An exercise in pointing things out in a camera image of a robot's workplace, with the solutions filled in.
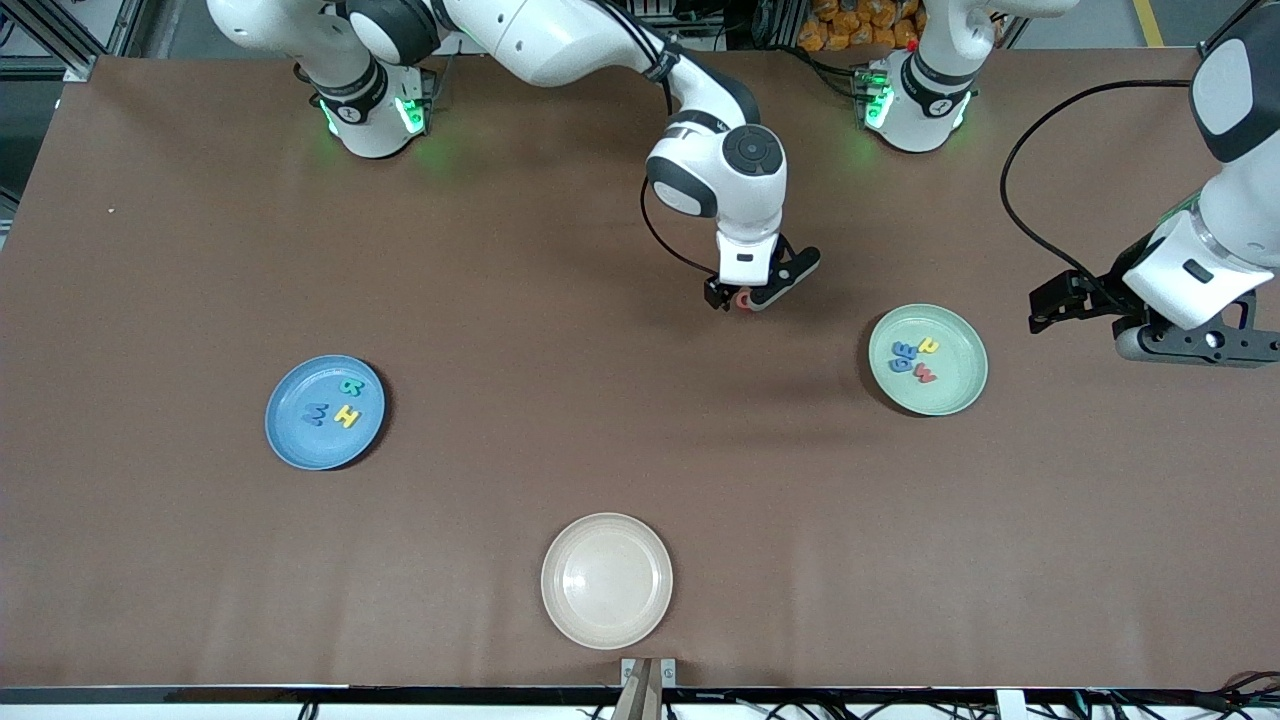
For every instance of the aluminium frame profile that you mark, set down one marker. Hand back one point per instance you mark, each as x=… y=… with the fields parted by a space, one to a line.
x=70 y=55
x=1225 y=30

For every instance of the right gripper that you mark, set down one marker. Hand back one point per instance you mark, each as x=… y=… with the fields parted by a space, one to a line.
x=716 y=293

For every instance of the beige plate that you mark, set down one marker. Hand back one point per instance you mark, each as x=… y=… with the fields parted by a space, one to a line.
x=607 y=581

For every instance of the blue uppercase letter W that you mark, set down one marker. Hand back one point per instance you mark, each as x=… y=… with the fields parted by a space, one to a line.
x=317 y=413

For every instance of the blue plate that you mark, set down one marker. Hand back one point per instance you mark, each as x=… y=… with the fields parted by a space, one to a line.
x=300 y=440

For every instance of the blue lowercase letter m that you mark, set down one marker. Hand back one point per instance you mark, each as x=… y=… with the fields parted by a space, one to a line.
x=906 y=349

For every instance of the orange bags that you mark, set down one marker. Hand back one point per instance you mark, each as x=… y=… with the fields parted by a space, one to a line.
x=860 y=25

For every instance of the red uppercase letter Q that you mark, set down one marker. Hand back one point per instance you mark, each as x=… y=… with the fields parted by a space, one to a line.
x=743 y=299

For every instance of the red lowercase letter w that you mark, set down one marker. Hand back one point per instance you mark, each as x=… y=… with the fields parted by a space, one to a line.
x=924 y=375

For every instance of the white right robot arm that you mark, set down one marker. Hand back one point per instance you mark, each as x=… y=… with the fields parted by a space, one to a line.
x=720 y=160

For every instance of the yellow uppercase letter H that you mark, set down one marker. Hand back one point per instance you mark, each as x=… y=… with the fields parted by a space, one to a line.
x=346 y=417

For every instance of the teal uppercase letter R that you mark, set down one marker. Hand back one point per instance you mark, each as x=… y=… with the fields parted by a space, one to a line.
x=350 y=386

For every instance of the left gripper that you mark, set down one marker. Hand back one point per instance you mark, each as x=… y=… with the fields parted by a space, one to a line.
x=1098 y=296

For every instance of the metal table edge bracket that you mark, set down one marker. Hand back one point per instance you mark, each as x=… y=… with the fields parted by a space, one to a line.
x=628 y=672

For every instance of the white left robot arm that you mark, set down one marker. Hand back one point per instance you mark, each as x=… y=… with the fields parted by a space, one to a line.
x=1240 y=190

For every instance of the green plate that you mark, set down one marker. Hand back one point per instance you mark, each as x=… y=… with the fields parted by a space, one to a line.
x=950 y=395

